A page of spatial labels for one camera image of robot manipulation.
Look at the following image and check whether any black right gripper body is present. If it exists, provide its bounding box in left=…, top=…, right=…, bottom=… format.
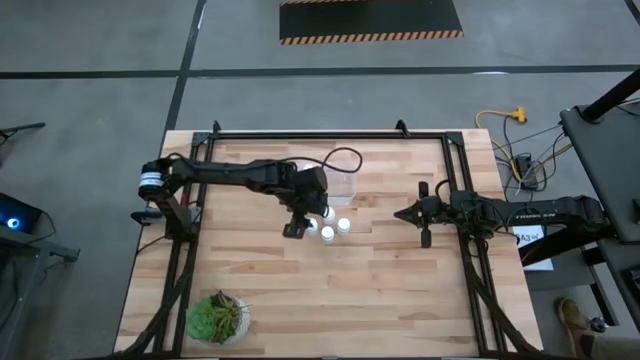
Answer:
left=421, top=195, right=454, bottom=230

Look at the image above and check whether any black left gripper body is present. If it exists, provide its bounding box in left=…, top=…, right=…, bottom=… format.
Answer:
left=286, top=166, right=331, bottom=218

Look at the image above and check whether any clear plastic basket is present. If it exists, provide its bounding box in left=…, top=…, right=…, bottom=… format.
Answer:
left=298, top=159, right=359, bottom=207

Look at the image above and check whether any white paper label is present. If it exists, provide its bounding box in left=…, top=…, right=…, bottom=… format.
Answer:
left=512, top=224, right=555, bottom=273

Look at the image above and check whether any black power strip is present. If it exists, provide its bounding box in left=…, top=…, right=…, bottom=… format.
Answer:
left=514, top=153, right=539, bottom=191

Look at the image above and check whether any green succulent in white pot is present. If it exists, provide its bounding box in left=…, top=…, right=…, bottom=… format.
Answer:
left=184, top=289, right=252, bottom=347

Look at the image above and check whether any person's shoe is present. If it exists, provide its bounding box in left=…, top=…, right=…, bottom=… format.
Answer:
left=557, top=297, right=592, bottom=359

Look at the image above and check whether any black hazard-striped floor mat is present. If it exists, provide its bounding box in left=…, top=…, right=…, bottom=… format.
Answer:
left=278, top=0, right=465, bottom=47

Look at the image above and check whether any black cart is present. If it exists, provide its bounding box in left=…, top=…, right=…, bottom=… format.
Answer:
left=517, top=97, right=640, bottom=335

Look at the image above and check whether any black pole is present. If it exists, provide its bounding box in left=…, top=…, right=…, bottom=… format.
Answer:
left=582, top=67, right=640, bottom=124

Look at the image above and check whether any black metal stand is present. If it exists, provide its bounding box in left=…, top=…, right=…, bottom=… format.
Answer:
left=0, top=227, right=81, bottom=360

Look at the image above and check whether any black device with blue light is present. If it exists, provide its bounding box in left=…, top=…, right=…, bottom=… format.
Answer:
left=0, top=192, right=44, bottom=236

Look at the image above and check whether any black tripod leg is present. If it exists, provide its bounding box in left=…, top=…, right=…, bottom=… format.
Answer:
left=0, top=121, right=47, bottom=142

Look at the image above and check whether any black aluminium table frame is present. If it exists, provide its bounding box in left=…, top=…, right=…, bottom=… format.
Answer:
left=117, top=119, right=541, bottom=360

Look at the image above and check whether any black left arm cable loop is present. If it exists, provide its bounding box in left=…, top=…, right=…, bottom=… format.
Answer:
left=279, top=146, right=364, bottom=175

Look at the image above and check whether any yellow extension cord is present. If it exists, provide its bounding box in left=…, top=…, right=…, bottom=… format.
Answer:
left=473, top=105, right=529, bottom=185

